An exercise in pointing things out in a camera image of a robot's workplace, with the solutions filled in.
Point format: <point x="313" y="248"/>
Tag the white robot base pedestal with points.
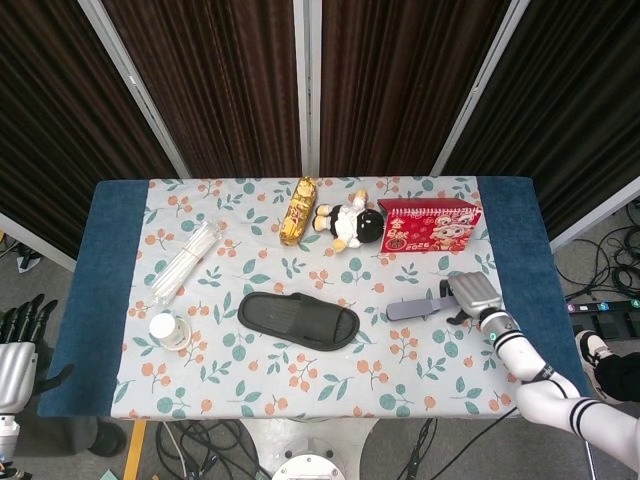
<point x="310" y="450"/>

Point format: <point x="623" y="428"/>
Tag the gold foil snack package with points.
<point x="297" y="215"/>

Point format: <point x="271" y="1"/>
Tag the red spiral desk calendar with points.
<point x="430" y="232"/>

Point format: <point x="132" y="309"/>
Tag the clear plastic bag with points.
<point x="182" y="265"/>

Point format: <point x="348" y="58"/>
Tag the black shoe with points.
<point x="107" y="440"/>

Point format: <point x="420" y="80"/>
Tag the black slipper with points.
<point x="280" y="316"/>

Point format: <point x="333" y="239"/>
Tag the white paper cup stack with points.
<point x="167" y="330"/>

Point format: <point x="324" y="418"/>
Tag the brown screen panel white frame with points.
<point x="225" y="90"/>
<point x="400" y="85"/>
<point x="50" y="125"/>
<point x="575" y="100"/>

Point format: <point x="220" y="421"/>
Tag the black trouser leg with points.
<point x="622" y="375"/>

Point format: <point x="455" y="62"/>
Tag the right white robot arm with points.
<point x="530" y="365"/>

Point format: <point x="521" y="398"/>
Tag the white and black sneaker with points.
<point x="595" y="355"/>

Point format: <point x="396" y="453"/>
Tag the black and white plush doll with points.
<point x="350" y="222"/>

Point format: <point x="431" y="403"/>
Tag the blue table cover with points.
<point x="75" y="325"/>

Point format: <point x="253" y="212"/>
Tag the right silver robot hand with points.
<point x="472" y="292"/>

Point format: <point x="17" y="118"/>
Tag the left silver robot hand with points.
<point x="15" y="370"/>

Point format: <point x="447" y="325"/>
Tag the floral patterned tablecloth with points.
<point x="300" y="380"/>

